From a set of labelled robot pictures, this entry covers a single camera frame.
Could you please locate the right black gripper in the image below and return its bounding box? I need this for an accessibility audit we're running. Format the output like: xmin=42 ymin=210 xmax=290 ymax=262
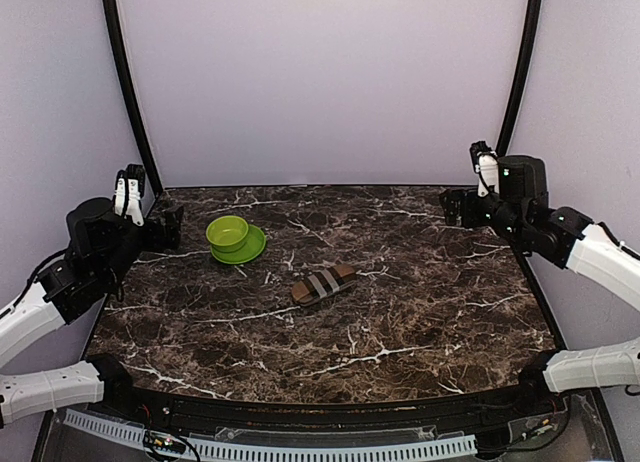
xmin=441 ymin=185 xmax=526 ymax=244

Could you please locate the plaid sunglasses case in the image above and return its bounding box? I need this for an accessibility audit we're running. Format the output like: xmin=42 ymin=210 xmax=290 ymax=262
xmin=291 ymin=264 xmax=358 ymax=306

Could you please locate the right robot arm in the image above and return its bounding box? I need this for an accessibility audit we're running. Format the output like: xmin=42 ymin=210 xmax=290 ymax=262
xmin=440 ymin=141 xmax=639 ymax=416

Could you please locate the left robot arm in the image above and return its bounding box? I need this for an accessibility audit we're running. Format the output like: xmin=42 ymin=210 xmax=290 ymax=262
xmin=1 ymin=197 xmax=184 ymax=425

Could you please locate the green plastic bowl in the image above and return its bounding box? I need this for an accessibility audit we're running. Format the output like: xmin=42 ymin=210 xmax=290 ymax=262
xmin=205 ymin=215 xmax=249 ymax=253

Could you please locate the green plastic plate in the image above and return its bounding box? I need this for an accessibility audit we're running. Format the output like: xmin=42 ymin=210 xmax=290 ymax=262
xmin=210 ymin=224 xmax=267 ymax=265

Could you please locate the small circuit board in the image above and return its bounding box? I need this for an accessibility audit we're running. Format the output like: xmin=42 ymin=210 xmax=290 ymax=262
xmin=143 ymin=431 xmax=187 ymax=455

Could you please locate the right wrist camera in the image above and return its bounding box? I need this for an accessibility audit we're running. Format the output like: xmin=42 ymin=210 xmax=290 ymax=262
xmin=470 ymin=141 xmax=499 ymax=197

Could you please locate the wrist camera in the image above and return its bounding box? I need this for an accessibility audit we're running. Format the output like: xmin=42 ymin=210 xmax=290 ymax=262
xmin=113 ymin=164 xmax=146 ymax=227
xmin=470 ymin=141 xmax=499 ymax=197

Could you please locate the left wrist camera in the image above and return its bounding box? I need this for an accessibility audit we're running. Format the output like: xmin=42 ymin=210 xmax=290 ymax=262
xmin=113 ymin=164 xmax=146 ymax=227

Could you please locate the left black frame post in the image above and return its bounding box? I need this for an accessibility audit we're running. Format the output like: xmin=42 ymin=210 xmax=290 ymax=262
xmin=102 ymin=0 xmax=164 ymax=197

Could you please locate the black frame post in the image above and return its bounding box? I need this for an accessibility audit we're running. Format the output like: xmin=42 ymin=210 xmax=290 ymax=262
xmin=102 ymin=0 xmax=164 ymax=197
xmin=495 ymin=0 xmax=543 ymax=156

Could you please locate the black front rail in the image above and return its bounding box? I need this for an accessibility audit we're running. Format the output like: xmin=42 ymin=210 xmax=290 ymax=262
xmin=88 ymin=386 xmax=568 ymax=434

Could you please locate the white slotted cable duct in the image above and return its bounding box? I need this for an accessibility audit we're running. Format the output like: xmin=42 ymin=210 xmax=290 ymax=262
xmin=63 ymin=410 xmax=478 ymax=462

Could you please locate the right black frame post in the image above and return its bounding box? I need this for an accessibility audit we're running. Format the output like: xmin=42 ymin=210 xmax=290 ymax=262
xmin=495 ymin=0 xmax=543 ymax=156

